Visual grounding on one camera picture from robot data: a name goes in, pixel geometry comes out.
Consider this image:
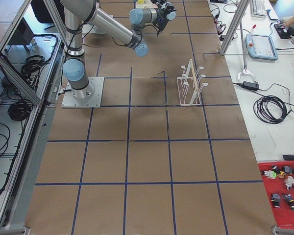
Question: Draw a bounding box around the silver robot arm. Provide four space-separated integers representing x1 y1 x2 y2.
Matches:
61 0 186 109

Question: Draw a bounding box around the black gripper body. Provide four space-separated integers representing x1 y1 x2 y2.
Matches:
155 0 176 23

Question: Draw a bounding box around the white wire cup rack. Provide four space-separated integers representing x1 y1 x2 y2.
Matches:
176 59 208 106

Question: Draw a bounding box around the white keyboard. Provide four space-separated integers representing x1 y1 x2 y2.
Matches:
250 0 267 18

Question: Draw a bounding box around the red parts tray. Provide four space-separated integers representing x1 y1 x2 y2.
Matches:
258 161 294 229

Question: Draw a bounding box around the black power adapter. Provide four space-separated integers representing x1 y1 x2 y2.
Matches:
242 81 259 91

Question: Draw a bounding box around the metal rod with claw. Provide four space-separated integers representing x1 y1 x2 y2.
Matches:
237 23 258 84

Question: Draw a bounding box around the coiled black cable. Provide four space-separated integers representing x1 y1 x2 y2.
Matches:
253 95 288 124

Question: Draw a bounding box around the aluminium frame post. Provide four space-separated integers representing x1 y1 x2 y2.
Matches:
220 0 249 55

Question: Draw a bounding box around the teach pendant tablet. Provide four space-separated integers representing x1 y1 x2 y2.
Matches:
245 34 278 61

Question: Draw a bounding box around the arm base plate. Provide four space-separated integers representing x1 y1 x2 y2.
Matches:
61 77 104 108

